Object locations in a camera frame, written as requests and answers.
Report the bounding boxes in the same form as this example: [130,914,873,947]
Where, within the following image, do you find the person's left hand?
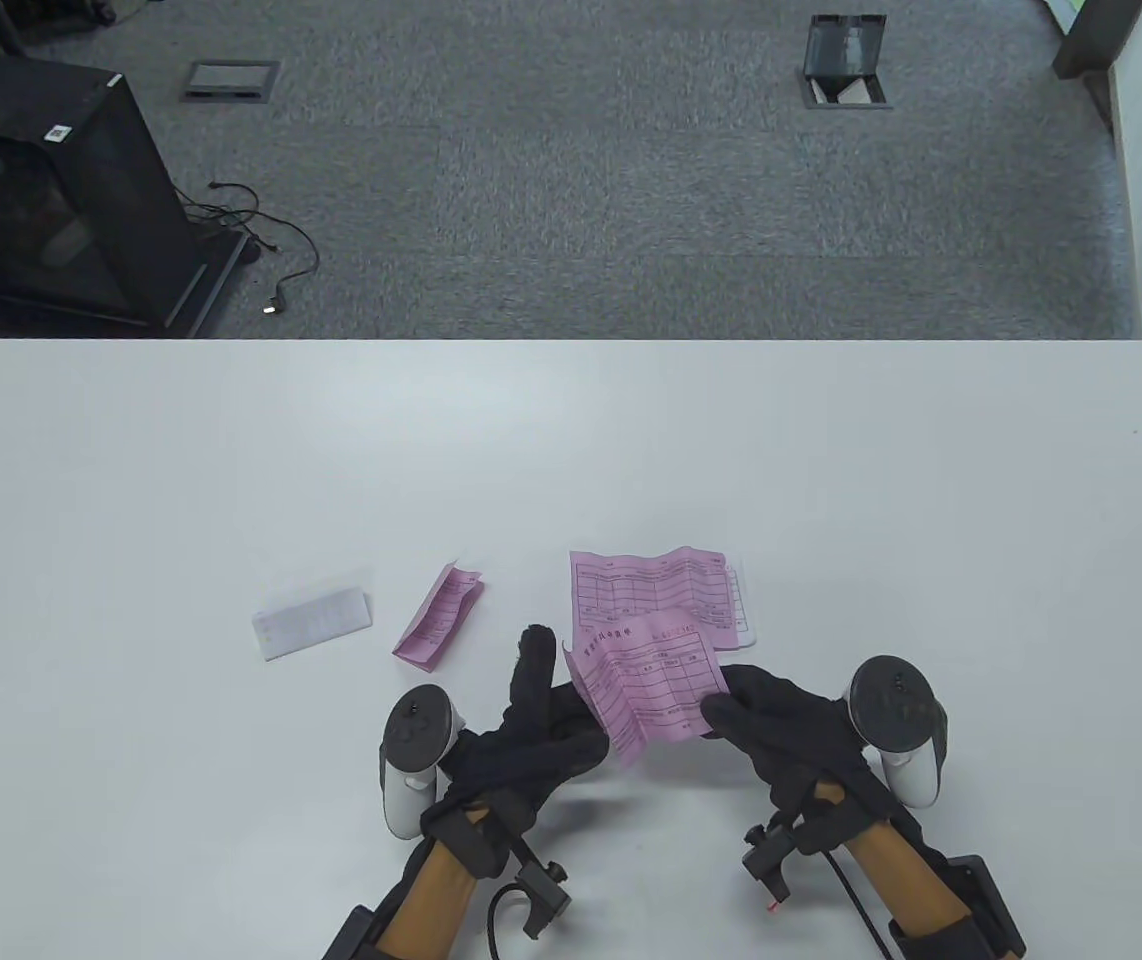
[419,625,612,841]

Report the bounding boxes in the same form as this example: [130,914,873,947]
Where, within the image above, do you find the person's right hand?
[701,665,897,851]

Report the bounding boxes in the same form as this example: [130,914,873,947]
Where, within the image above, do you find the pink paper invoice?
[392,562,487,673]
[563,612,732,769]
[569,547,740,656]

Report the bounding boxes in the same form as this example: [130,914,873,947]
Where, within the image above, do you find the white paper invoice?
[726,560,760,651]
[251,570,374,663]

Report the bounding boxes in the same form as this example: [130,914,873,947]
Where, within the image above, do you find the person's left forearm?
[371,840,487,960]

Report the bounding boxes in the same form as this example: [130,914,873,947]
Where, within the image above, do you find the person's right forearm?
[816,785,972,960]

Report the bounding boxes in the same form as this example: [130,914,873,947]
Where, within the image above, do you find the black white right hand controller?
[848,655,950,809]

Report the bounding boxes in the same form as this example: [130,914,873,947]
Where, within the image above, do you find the black white hand controller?
[848,655,950,809]
[378,685,464,839]

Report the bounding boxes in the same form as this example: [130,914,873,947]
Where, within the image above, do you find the black white left hand controller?
[378,685,464,839]

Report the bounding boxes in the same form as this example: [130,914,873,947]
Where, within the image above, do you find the open grey floor box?
[796,13,894,111]

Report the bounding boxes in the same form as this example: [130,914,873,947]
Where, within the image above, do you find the black equipment cabinet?
[0,45,250,339]

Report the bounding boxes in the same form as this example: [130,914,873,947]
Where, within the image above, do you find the closed grey floor box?
[180,59,282,104]

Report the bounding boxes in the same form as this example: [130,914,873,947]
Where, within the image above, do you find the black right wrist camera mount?
[743,780,847,913]

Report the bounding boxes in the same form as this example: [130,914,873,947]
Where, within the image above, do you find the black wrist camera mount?
[743,780,847,913]
[421,790,574,941]

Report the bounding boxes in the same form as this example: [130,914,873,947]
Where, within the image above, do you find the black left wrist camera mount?
[421,790,574,941]

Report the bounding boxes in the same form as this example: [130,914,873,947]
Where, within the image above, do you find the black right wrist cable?
[829,850,894,960]

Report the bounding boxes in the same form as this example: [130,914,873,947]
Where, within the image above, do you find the thin black left wrist cable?
[484,880,532,960]

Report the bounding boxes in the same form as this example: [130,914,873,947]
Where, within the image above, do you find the black right wrist strap box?
[886,855,1027,960]

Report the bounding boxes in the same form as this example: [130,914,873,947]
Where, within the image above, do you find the black wrist strap box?
[886,855,1027,960]
[321,905,387,960]

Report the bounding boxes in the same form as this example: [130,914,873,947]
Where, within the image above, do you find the black left wrist strap box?
[321,905,387,960]

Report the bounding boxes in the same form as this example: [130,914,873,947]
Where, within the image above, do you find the black floor cable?
[181,180,322,319]

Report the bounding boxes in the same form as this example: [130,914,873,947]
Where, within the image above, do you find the dark grey post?
[1051,0,1142,81]

